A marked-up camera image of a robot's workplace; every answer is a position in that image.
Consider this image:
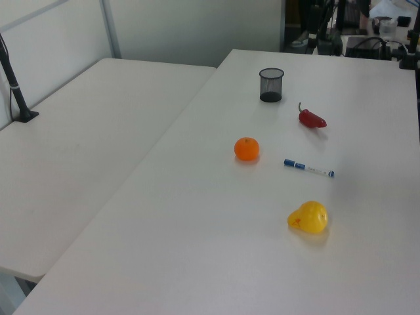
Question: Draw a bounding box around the grey aluminium partition frame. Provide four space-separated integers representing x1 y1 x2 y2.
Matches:
0 0 122 60

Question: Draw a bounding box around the black looped cable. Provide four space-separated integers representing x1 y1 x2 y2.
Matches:
357 35 390 51

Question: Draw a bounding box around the black mesh pen cup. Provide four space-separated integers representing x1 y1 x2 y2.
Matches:
259 68 285 103

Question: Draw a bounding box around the black camera stand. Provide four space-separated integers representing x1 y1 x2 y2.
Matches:
398 28 420 70

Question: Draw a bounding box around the black box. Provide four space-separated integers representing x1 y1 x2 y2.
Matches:
344 35 392 60

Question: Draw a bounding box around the blue and white marker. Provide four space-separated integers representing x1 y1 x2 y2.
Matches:
283 158 336 179

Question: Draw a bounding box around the red chili pepper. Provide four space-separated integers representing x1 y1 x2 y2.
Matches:
297 102 327 129

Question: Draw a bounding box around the orange mandarin fruit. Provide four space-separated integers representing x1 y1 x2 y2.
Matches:
234 136 260 161

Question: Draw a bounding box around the white plastic sheet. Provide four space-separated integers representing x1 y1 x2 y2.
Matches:
369 0 420 18

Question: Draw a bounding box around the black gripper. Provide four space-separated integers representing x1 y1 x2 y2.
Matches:
308 3 322 55

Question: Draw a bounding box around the black pole with base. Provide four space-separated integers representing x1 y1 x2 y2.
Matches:
0 32 39 123

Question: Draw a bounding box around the dark green machine base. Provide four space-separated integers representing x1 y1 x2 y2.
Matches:
316 28 343 56

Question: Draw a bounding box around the clear glass jar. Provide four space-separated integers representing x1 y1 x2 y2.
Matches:
379 18 397 36

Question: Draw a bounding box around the grey sneaker shoe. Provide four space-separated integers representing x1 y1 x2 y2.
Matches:
291 31 311 46

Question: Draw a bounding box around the grey table leg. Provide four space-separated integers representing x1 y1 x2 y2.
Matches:
0 275 28 315

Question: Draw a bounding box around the yellow toy pear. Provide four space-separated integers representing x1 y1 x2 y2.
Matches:
287 200 329 234

